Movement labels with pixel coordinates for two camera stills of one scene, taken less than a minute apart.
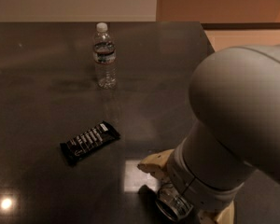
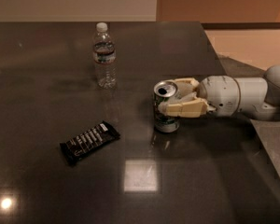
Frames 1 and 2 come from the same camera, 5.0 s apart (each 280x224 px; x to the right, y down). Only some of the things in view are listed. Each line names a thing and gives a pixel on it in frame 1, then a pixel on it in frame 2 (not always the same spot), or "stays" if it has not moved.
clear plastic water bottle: x=105 y=60 stays
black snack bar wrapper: x=88 y=142 stays
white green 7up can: x=171 y=203 to x=162 y=91
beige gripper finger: x=226 y=216 to x=219 y=91
